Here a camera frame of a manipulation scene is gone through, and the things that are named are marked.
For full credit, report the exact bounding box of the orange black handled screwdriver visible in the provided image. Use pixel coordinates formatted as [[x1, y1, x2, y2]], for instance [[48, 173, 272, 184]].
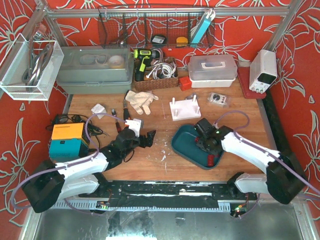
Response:
[[123, 99, 131, 121]]

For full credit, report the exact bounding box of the bagged white control box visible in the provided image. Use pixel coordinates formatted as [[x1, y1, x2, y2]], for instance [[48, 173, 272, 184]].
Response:
[[207, 92, 230, 107]]

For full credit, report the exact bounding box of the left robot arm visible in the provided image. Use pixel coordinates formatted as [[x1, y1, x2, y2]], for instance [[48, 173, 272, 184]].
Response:
[[21, 128, 156, 213]]

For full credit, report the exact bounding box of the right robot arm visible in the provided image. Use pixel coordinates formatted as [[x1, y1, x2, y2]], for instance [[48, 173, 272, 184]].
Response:
[[194, 118, 307, 205]]

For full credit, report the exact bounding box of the red spring lower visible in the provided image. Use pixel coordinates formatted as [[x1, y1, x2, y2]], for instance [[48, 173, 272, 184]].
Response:
[[207, 154, 215, 168]]

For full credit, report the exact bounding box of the teal plastic tray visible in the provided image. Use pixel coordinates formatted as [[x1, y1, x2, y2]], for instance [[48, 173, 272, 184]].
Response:
[[171, 124, 224, 170]]

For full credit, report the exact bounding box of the white work glove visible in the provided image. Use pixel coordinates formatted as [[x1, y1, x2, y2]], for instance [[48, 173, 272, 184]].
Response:
[[124, 90, 159, 115]]

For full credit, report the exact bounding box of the small white adapter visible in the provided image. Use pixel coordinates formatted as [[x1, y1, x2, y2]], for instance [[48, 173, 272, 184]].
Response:
[[91, 103, 107, 119]]

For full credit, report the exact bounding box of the woven basket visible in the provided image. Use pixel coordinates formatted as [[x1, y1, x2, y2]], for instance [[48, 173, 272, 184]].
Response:
[[132, 69, 179, 92]]

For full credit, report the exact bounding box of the orange power cube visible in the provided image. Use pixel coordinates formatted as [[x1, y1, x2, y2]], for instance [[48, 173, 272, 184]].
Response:
[[178, 76, 192, 91]]

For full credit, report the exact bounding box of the orange teal device box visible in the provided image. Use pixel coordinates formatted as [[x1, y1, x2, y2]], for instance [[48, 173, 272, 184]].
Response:
[[49, 122, 89, 163]]

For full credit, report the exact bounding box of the white plastic toolbox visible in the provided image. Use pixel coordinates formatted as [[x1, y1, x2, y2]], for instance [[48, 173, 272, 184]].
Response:
[[188, 54, 238, 88]]

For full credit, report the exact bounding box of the grey storage box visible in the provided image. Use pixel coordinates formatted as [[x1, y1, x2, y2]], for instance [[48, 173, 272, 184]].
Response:
[[56, 46, 134, 95]]

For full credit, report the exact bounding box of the red mat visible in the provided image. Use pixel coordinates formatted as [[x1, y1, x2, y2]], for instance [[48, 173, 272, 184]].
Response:
[[237, 66, 267, 100]]

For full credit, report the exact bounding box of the white power supply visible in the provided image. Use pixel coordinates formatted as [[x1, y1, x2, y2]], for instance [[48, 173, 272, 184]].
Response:
[[249, 49, 277, 94]]

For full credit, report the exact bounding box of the yellow tape measure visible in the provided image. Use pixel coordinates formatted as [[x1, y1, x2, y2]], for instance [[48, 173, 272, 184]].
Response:
[[176, 36, 189, 48]]

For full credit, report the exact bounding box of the clear acrylic box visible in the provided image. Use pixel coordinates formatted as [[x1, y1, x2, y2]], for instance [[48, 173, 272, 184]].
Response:
[[0, 34, 64, 101]]

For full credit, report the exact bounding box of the blue white tool case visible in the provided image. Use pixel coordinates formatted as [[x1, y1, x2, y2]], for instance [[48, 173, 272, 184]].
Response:
[[190, 8, 216, 48]]

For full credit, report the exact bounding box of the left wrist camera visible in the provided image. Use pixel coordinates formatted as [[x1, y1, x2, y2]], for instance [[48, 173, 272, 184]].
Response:
[[125, 118, 144, 137]]

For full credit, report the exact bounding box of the red handled small ratchet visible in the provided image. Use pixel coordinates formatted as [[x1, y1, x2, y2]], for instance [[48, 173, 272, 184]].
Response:
[[111, 108, 122, 134]]

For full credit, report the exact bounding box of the white four-peg base plate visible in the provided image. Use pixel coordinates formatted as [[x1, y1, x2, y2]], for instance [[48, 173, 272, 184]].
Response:
[[169, 95, 202, 121]]

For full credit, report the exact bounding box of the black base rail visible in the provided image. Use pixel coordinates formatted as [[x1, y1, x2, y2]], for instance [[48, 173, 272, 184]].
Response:
[[79, 180, 257, 209]]

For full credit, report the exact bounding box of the white coiled cable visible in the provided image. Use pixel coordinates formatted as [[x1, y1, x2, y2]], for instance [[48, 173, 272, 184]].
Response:
[[146, 62, 177, 80]]

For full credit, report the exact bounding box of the black cable duct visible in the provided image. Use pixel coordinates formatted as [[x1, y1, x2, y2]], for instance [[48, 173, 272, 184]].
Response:
[[262, 89, 294, 154]]

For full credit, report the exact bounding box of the green yellow cordless drill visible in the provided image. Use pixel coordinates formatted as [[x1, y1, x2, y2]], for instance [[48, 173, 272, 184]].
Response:
[[133, 48, 162, 82]]

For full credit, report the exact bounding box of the black wire basket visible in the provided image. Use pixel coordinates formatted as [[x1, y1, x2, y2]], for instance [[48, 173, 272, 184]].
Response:
[[98, 4, 215, 48]]

